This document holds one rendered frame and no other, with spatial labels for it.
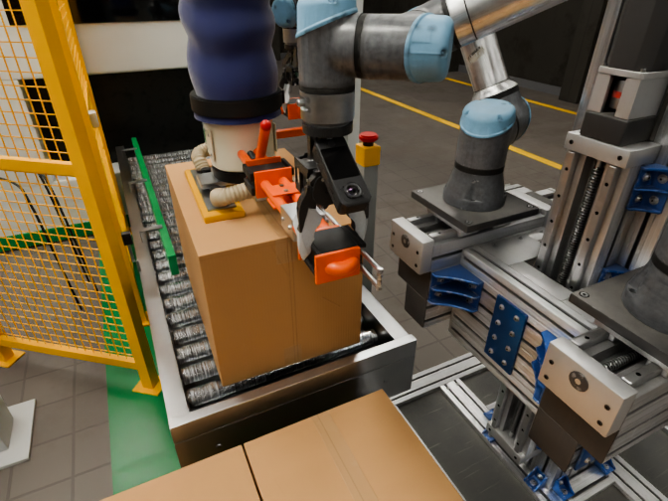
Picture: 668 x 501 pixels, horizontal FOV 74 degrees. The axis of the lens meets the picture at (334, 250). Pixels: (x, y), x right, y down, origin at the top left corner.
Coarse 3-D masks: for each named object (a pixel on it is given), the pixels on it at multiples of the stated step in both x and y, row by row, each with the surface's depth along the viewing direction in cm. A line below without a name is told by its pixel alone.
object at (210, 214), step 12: (204, 168) 125; (192, 180) 125; (192, 192) 121; (204, 192) 117; (204, 204) 112; (240, 204) 112; (204, 216) 106; (216, 216) 107; (228, 216) 108; (240, 216) 109
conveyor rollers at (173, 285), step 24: (144, 192) 240; (168, 192) 237; (144, 216) 212; (168, 216) 214; (168, 264) 178; (168, 288) 163; (192, 288) 166; (168, 312) 157; (192, 312) 151; (192, 336) 143; (360, 336) 141; (192, 360) 137; (312, 360) 134; (216, 384) 124; (240, 384) 126
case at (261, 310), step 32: (288, 160) 144; (192, 224) 107; (224, 224) 107; (256, 224) 107; (192, 256) 112; (224, 256) 97; (256, 256) 100; (288, 256) 104; (224, 288) 101; (256, 288) 105; (288, 288) 109; (320, 288) 113; (352, 288) 117; (224, 320) 105; (256, 320) 109; (288, 320) 113; (320, 320) 118; (352, 320) 123; (224, 352) 110; (256, 352) 114; (288, 352) 119; (320, 352) 124; (224, 384) 115
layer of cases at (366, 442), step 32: (320, 416) 116; (352, 416) 116; (384, 416) 116; (256, 448) 108; (288, 448) 108; (320, 448) 108; (352, 448) 108; (384, 448) 108; (416, 448) 108; (160, 480) 101; (192, 480) 101; (224, 480) 101; (256, 480) 101; (288, 480) 101; (320, 480) 101; (352, 480) 101; (384, 480) 101; (416, 480) 101; (448, 480) 101
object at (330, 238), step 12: (324, 228) 73; (336, 228) 73; (324, 240) 70; (336, 240) 70; (348, 240) 70; (312, 252) 70; (324, 252) 67; (336, 252) 66; (348, 252) 67; (312, 264) 72; (324, 264) 67; (324, 276) 68; (336, 276) 69; (348, 276) 70
